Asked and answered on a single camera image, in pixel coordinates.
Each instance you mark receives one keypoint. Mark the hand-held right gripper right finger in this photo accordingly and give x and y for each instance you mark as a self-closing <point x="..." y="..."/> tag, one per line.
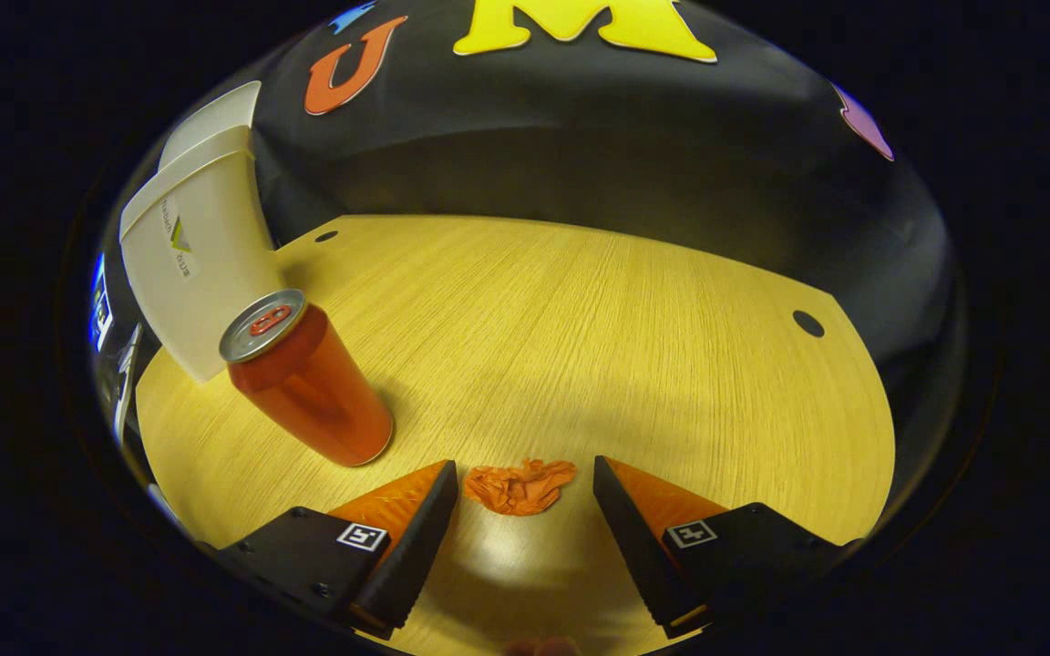
<point x="639" y="547"/>

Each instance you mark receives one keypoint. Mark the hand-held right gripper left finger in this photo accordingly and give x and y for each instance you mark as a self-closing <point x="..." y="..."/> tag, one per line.
<point x="416" y="547"/>

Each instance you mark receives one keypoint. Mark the orange paper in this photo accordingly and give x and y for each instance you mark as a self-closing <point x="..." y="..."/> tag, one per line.
<point x="520" y="487"/>

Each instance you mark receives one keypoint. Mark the red pop can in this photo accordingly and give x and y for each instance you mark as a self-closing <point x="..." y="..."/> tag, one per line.
<point x="315" y="392"/>

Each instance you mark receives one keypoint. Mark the white desktop garbage bin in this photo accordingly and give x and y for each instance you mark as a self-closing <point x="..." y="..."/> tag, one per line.
<point x="206" y="264"/>

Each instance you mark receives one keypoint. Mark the wooden desktop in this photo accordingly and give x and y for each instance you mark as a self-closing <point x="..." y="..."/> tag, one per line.
<point x="580" y="346"/>

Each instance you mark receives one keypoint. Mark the white equipment box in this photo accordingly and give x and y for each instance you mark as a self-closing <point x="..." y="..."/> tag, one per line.
<point x="128" y="374"/>

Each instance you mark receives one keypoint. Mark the computer monitor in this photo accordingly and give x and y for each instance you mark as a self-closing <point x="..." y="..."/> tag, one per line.
<point x="102" y="310"/>

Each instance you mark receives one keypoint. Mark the black backdrop cloth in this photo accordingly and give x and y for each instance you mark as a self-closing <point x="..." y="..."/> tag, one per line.
<point x="625" y="137"/>

